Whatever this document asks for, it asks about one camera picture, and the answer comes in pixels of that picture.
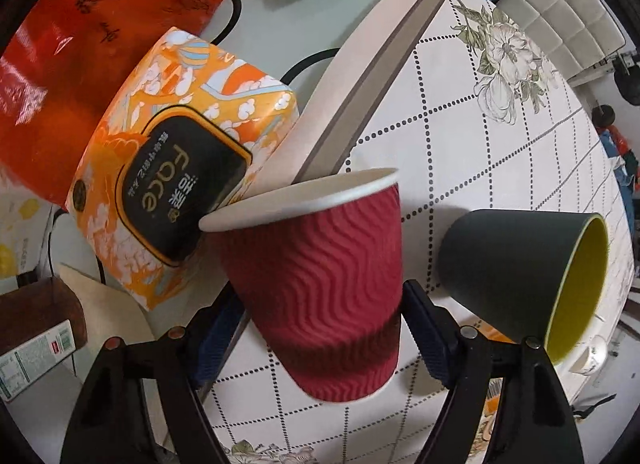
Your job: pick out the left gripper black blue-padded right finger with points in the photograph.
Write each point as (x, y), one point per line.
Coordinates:
(534, 423)

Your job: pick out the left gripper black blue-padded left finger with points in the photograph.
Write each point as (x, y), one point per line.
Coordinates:
(141, 403)

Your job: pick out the dark red ribbed paper cup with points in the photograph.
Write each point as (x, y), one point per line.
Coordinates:
(318, 266)

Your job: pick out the white floral paper cup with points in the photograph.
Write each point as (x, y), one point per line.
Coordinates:
(592, 358)

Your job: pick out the dark green cup yellow inside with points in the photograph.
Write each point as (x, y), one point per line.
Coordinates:
(528, 274)

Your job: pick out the beige paper napkin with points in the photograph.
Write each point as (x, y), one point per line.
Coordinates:
(108, 312)

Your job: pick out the brown sauce bottle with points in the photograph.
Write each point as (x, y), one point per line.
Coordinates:
(41, 325)

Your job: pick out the yellow snack bag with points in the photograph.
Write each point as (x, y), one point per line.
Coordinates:
(24, 223)

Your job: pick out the orange tissue pack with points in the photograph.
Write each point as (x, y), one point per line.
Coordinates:
(187, 133)

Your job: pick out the floral diamond-pattern tablecloth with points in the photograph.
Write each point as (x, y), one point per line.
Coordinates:
(454, 153)

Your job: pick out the red plastic bag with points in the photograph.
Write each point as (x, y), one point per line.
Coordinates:
(61, 70)

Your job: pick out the white padded chair right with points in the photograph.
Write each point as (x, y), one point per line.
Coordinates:
(580, 37)

